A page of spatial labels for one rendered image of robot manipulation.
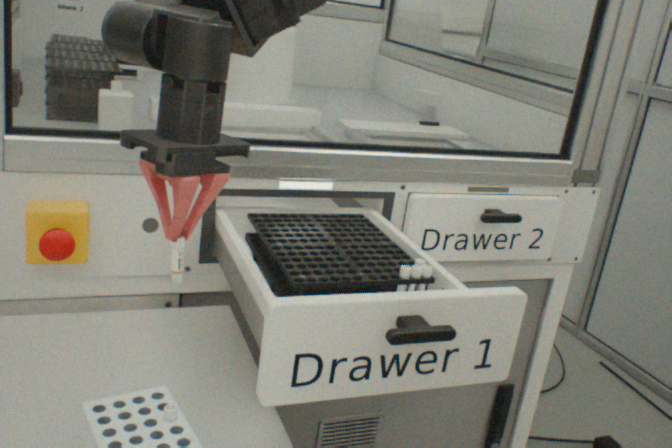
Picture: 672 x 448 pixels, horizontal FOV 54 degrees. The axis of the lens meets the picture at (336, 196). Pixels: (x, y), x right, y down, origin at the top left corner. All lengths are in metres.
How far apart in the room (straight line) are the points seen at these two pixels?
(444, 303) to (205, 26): 0.36
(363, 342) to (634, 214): 2.10
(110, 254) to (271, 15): 0.44
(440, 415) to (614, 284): 1.59
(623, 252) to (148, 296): 2.07
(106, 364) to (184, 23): 0.43
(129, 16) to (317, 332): 0.34
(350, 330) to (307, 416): 0.53
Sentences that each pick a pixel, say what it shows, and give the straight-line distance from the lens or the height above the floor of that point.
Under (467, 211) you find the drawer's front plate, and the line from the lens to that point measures 1.07.
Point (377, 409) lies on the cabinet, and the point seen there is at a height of 0.52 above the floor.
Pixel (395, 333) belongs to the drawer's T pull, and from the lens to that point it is 0.64.
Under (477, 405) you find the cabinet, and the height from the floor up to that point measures 0.50.
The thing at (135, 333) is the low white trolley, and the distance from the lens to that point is 0.89.
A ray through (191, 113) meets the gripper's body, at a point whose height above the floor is 1.09.
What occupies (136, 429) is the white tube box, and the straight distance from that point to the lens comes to 0.68.
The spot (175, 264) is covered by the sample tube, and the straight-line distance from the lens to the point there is 0.65.
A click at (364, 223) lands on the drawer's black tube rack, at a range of 0.94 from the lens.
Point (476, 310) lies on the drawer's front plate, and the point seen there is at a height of 0.91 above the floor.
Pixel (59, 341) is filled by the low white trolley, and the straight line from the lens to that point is 0.88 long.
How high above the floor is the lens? 1.21
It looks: 17 degrees down
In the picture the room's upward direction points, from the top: 8 degrees clockwise
